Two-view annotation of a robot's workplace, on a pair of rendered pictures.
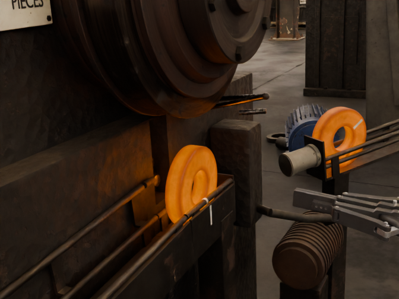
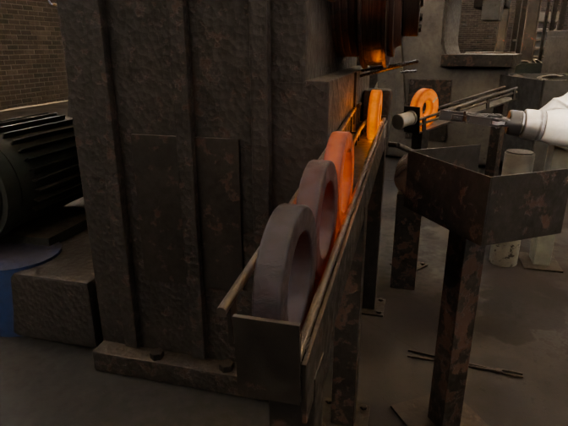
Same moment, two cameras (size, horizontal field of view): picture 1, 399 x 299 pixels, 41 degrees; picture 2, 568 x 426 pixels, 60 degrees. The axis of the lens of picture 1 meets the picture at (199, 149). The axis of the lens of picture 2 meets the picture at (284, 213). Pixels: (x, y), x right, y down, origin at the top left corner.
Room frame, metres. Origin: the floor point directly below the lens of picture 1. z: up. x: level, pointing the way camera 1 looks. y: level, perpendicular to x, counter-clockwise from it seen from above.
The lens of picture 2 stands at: (-0.53, 0.67, 0.95)
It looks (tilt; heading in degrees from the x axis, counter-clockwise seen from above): 19 degrees down; 347
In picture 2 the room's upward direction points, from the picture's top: straight up
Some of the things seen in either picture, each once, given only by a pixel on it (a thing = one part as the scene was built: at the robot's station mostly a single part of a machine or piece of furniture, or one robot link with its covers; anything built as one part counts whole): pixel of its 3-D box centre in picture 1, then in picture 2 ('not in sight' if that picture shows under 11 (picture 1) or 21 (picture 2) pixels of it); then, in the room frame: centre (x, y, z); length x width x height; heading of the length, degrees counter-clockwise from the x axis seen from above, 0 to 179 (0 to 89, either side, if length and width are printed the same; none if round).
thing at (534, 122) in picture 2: not in sight; (530, 124); (0.73, -0.39, 0.72); 0.09 x 0.06 x 0.09; 152
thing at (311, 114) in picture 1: (310, 134); not in sight; (3.13, -0.68, 0.17); 0.57 x 0.31 x 0.34; 172
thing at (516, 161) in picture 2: not in sight; (510, 209); (1.24, -0.79, 0.26); 0.12 x 0.12 x 0.52
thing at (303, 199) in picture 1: (313, 202); (450, 116); (0.84, -0.19, 0.74); 0.07 x 0.01 x 0.03; 62
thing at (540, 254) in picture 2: not in sight; (550, 199); (1.20, -0.95, 0.31); 0.24 x 0.16 x 0.62; 152
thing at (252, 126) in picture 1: (236, 172); (374, 122); (1.16, -0.08, 0.68); 0.11 x 0.08 x 0.24; 62
